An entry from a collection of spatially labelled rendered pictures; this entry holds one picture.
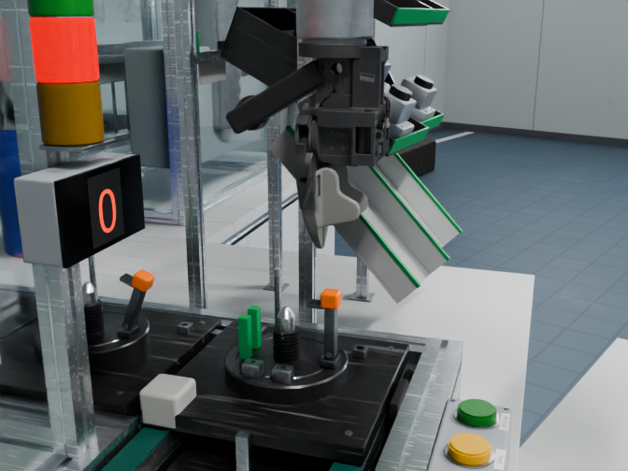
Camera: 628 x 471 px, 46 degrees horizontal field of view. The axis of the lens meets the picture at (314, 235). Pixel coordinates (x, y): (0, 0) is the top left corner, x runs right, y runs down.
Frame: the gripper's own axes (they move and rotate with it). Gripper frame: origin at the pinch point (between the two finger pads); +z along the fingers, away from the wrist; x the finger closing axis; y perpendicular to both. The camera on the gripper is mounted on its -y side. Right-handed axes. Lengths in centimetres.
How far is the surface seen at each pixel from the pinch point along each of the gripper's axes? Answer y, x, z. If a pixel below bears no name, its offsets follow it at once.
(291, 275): -23, 59, 28
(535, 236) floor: 24, 399, 114
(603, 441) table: 32.8, 14.3, 27.6
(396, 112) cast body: 4.2, 22.2, -10.5
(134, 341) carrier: -21.8, -1.8, 14.6
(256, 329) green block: -7.0, 0.3, 12.0
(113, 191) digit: -12.4, -18.3, -8.1
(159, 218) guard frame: -67, 86, 26
